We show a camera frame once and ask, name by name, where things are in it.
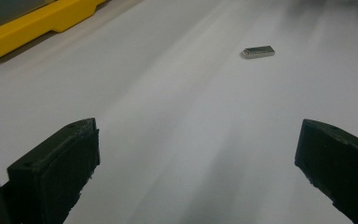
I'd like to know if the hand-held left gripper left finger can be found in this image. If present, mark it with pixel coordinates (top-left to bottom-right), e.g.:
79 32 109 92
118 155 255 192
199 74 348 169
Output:
0 117 102 224

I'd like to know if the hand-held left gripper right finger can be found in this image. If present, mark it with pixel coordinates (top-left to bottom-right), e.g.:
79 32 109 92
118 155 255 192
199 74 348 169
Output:
294 119 358 224

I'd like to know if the small silver metal block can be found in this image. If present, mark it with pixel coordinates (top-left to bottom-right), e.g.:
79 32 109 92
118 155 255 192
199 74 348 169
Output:
241 45 276 60

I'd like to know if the yellow plastic case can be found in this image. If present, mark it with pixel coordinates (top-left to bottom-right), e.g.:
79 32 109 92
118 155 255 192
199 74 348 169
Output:
0 0 107 60

